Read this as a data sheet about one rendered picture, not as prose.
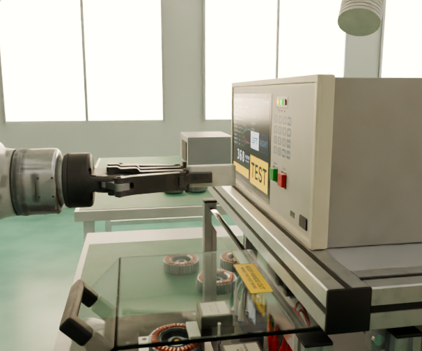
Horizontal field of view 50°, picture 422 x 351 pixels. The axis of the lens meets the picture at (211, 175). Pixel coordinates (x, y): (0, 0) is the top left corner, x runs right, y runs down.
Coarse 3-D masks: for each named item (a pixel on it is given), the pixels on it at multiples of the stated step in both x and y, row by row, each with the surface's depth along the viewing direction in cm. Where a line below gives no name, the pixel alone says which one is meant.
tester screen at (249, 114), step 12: (240, 108) 86; (252, 108) 78; (264, 108) 71; (240, 120) 87; (252, 120) 78; (264, 120) 72; (240, 132) 87; (264, 132) 72; (240, 144) 87; (264, 156) 72
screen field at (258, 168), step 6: (252, 156) 79; (252, 162) 79; (258, 162) 75; (264, 162) 72; (252, 168) 79; (258, 168) 75; (264, 168) 72; (252, 174) 79; (258, 174) 75; (264, 174) 72; (252, 180) 80; (258, 180) 76; (264, 180) 72; (258, 186) 76; (264, 186) 73; (264, 192) 73
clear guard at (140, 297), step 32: (160, 256) 66; (192, 256) 66; (224, 256) 66; (256, 256) 66; (96, 288) 63; (128, 288) 55; (160, 288) 55; (192, 288) 55; (224, 288) 55; (288, 288) 55; (96, 320) 53; (128, 320) 48; (160, 320) 48; (192, 320) 48; (224, 320) 48; (256, 320) 48; (288, 320) 48
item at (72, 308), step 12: (72, 288) 57; (84, 288) 58; (72, 300) 53; (84, 300) 58; (96, 300) 58; (72, 312) 50; (60, 324) 49; (72, 324) 48; (84, 324) 50; (72, 336) 49; (84, 336) 49
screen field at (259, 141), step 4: (252, 132) 79; (256, 132) 76; (252, 136) 79; (256, 136) 76; (260, 136) 74; (264, 136) 72; (268, 136) 70; (252, 140) 79; (256, 140) 76; (260, 140) 74; (264, 140) 72; (252, 144) 79; (256, 144) 76; (260, 144) 74; (264, 144) 72; (256, 148) 76; (260, 148) 74; (264, 148) 72; (260, 152) 74; (264, 152) 72
